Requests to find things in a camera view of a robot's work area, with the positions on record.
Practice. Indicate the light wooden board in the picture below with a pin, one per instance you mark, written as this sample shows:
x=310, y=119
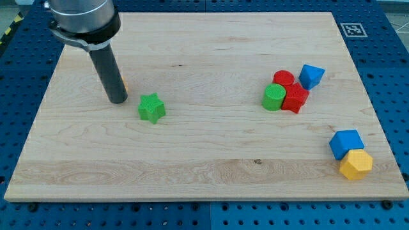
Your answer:
x=216, y=141

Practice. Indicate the green star block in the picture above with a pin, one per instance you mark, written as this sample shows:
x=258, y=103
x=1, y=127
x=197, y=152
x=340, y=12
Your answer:
x=151, y=108

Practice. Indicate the green cylinder block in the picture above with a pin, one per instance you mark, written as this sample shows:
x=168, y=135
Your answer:
x=273, y=97

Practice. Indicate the yellow block behind rod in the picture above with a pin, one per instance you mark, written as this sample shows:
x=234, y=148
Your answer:
x=125, y=83

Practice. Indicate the red cylinder block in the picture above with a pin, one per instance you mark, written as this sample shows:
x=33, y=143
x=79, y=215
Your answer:
x=283, y=77

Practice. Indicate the red star block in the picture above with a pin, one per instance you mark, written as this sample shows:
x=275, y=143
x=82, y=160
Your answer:
x=295, y=98

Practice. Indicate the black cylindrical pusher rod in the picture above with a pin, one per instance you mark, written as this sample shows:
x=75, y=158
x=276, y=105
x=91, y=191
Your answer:
x=106, y=66

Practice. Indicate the blue triangular block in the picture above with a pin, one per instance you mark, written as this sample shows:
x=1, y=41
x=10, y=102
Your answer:
x=310, y=76

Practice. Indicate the blue cube block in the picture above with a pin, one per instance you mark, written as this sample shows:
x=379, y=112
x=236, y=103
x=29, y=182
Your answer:
x=343, y=141

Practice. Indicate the yellow hexagon block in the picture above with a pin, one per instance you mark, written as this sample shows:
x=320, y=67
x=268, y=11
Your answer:
x=356, y=164

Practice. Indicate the white fiducial marker tag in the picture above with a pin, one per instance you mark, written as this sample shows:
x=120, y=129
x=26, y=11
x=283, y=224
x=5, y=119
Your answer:
x=353, y=30

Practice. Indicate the black board stop bolt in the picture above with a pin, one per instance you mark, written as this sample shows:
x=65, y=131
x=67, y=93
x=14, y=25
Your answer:
x=32, y=207
x=387, y=204

